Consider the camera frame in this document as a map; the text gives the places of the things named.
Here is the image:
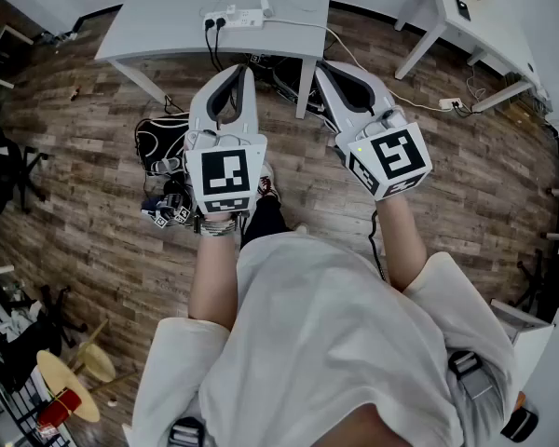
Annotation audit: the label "black backpack with white lines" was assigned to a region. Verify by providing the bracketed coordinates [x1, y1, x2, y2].
[134, 111, 193, 177]

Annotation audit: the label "person's black trouser leg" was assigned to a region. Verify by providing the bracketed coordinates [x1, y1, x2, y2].
[239, 196, 293, 251]

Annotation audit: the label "white table leg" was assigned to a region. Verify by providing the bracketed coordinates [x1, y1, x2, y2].
[295, 57, 318, 120]
[107, 58, 169, 106]

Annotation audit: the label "white shirt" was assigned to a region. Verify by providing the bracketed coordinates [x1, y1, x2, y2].
[132, 229, 518, 447]

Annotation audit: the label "black coiled cable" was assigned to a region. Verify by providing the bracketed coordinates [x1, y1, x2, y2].
[369, 209, 389, 282]

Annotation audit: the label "thin black cable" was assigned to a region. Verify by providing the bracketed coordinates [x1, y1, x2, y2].
[451, 102, 484, 119]

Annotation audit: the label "black plug with cable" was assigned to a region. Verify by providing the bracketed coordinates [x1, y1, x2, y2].
[213, 16, 225, 72]
[203, 18, 221, 72]

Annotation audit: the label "beaded wrist bracelets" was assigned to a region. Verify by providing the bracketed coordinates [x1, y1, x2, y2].
[194, 215, 239, 238]

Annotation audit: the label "small yellow round stool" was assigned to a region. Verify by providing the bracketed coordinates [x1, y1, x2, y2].
[75, 340, 118, 384]

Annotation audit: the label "person's white sneaker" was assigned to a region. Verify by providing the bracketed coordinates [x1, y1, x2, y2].
[257, 161, 281, 200]

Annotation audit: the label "thick white power strip cord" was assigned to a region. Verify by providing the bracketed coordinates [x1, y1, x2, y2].
[262, 16, 443, 111]

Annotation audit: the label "person's left forearm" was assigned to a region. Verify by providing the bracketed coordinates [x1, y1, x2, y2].
[188, 229, 241, 332]

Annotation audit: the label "tangle of black cables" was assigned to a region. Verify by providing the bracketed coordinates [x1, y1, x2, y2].
[249, 53, 337, 121]

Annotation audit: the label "white drawer cabinet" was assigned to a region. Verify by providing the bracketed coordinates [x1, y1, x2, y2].
[490, 297, 556, 393]

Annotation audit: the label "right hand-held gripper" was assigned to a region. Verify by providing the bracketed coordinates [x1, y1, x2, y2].
[314, 61, 433, 202]

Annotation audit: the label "thin white cable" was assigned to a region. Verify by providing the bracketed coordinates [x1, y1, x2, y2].
[465, 61, 488, 106]

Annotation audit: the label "person's right forearm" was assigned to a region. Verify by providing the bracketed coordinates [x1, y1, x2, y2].
[375, 196, 430, 293]

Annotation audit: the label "grey harness strap with buckle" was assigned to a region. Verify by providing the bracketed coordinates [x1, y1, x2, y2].
[446, 348, 496, 400]
[167, 415, 207, 447]

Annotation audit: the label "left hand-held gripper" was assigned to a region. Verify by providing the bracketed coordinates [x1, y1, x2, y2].
[184, 64, 267, 216]

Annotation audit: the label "red bucket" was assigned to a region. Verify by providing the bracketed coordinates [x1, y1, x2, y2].
[36, 386, 83, 430]

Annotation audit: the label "white side table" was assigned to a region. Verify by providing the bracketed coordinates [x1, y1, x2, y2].
[393, 0, 549, 114]

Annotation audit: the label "black office chair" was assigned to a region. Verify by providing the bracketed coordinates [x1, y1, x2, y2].
[0, 104, 50, 216]
[0, 284, 89, 390]
[507, 248, 559, 331]

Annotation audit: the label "spare hand-held gripper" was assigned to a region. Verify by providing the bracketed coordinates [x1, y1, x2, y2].
[141, 178, 198, 228]

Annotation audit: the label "black wire rack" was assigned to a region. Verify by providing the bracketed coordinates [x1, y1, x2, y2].
[0, 337, 43, 447]

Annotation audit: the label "white power strip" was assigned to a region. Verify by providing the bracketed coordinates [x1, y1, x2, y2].
[202, 8, 266, 32]

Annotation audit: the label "large yellow round stool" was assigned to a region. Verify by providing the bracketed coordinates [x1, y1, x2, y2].
[35, 348, 102, 424]

